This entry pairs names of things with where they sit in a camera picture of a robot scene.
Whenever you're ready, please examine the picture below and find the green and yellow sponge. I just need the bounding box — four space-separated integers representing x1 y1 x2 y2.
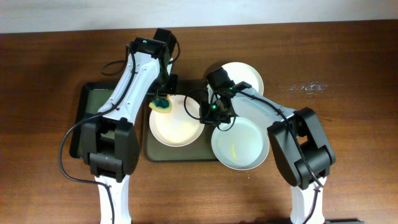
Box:
149 97 172 113

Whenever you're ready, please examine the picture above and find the pink plate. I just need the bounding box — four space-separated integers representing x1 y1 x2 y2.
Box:
149 95 205 147

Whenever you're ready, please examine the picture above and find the pale green plate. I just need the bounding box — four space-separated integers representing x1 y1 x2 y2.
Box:
211 117 270 170

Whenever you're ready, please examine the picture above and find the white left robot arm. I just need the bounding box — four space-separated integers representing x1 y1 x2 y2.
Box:
80 34 179 223

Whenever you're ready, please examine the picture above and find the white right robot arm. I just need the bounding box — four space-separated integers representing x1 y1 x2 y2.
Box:
200 86 336 223

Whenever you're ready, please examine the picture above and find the large dark serving tray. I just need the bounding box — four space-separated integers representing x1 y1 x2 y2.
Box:
142 80 218 162

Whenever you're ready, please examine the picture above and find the small black sponge tray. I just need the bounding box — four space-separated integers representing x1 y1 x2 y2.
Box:
69 82 117 159

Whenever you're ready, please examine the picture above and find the cream plate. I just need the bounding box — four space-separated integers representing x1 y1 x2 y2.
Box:
221 62 264 95

